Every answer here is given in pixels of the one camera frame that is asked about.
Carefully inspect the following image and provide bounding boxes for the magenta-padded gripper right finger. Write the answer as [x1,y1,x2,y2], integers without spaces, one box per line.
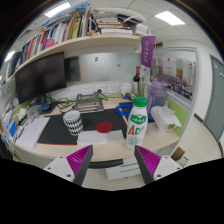
[134,145,184,185]

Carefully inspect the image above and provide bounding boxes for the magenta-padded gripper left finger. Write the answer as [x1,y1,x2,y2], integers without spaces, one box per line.
[43,144,94,187]

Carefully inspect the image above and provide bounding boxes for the white drink bottle green cap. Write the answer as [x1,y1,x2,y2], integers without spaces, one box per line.
[125,96,149,151]

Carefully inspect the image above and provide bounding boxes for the purple translucent water bottle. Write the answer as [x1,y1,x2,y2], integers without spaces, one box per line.
[146,79,169,113]

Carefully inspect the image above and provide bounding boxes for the black desk mat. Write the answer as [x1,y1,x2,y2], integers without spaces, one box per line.
[37,108,129,146]

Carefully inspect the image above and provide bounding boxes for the open white notebook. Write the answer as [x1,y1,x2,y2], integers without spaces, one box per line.
[15,116,51,149]

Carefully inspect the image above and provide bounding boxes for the white cardboard box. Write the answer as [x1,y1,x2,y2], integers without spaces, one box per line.
[104,160,143,181]

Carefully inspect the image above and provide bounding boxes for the black white diamond mug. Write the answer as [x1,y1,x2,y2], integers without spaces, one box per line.
[62,110,85,137]

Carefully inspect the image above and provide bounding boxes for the white paper napkin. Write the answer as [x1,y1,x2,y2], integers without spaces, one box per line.
[76,129,125,146]

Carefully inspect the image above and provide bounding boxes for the crumpled white tissue pack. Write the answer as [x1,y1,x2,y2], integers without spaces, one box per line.
[150,105,183,133]

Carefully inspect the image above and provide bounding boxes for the flat round red coaster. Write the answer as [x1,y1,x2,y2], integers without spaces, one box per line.
[95,121,115,134]

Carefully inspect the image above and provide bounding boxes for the small blue device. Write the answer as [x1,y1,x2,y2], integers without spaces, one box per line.
[29,101,53,114]

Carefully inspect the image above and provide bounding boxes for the grey metal laptop stand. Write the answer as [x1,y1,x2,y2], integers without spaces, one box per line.
[73,92,105,114]

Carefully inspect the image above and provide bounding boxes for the grey door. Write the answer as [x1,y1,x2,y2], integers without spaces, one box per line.
[203,54,224,143]

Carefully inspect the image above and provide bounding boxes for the white round jar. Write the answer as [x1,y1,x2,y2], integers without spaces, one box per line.
[119,82,134,98]

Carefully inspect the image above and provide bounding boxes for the black computer monitor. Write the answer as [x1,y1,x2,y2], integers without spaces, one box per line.
[14,51,67,105]

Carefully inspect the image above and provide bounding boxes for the dark wine bottle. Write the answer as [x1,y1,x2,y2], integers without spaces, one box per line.
[133,66,141,93]

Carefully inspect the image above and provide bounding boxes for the purple hanging banner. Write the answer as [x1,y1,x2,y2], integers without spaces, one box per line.
[140,35,157,69]

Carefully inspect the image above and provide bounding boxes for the shelf with books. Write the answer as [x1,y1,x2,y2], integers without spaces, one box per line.
[6,3,151,78]

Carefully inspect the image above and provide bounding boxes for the rectangular ceiling light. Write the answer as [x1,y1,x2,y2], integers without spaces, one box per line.
[44,1,72,18]
[154,10,186,27]

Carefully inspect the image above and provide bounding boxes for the tangled black cables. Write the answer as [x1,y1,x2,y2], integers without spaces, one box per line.
[46,93,76,113]

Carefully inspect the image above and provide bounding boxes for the coiled blue cable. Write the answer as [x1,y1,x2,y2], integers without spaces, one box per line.
[114,102,135,118]

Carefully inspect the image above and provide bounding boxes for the wall photo board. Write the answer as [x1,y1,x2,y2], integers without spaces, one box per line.
[151,58,196,101]

